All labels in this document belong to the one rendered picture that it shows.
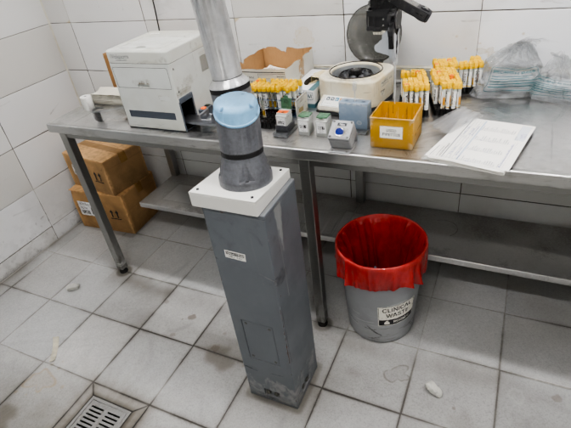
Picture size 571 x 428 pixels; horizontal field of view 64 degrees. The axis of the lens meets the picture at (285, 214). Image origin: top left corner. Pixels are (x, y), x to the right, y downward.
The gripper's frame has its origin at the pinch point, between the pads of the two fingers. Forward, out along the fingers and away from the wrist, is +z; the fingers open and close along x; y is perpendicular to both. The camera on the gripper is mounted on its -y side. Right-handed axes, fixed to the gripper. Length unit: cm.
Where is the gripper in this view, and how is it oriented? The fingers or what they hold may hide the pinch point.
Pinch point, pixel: (394, 59)
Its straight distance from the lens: 142.1
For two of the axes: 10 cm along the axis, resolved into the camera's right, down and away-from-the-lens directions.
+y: -9.0, -1.6, 4.2
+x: -4.3, 5.5, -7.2
